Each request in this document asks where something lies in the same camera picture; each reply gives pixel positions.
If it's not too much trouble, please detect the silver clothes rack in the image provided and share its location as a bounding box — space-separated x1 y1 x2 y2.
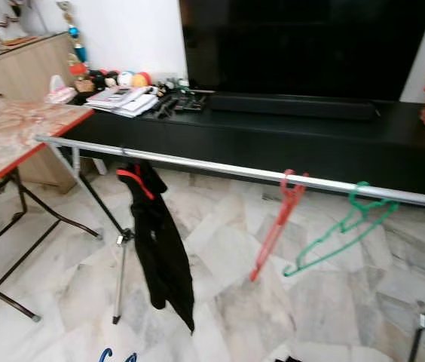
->
35 136 425 362

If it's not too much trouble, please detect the blue plastic hanger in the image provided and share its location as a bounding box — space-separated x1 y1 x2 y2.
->
98 347 138 362

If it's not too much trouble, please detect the red plastic hanger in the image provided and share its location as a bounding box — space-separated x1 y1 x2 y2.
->
249 169 307 284

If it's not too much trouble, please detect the black tv cabinet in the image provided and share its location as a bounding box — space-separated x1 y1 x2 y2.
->
66 90 425 198

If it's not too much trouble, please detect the orange ball toy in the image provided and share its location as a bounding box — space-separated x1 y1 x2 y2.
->
131 71 151 87

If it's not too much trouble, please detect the black plush toy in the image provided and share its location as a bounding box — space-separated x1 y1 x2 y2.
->
90 70 119 90

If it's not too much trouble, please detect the green plastic hanger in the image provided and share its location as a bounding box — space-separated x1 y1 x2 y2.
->
283 181 399 278

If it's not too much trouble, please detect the light wooden sideboard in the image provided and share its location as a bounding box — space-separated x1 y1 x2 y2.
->
0 32 85 189

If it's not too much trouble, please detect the black soundbar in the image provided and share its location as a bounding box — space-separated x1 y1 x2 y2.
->
209 92 379 121

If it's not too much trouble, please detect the black shirt red collar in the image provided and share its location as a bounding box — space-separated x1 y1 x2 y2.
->
116 160 196 334

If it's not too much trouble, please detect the black television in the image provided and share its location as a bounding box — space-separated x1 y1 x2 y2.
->
179 0 425 103

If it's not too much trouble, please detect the marble folding table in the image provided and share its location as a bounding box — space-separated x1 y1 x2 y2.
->
0 102 104 323

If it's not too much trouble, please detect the white paper stack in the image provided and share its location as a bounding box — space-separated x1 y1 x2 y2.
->
84 85 161 118

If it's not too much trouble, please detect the gold blue trophy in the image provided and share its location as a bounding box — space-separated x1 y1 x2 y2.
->
56 0 89 65

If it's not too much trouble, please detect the pink tissue pack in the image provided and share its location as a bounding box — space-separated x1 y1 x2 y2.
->
44 74 78 105

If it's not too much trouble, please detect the red lidded brown jar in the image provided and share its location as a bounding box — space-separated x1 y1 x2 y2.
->
69 63 96 94

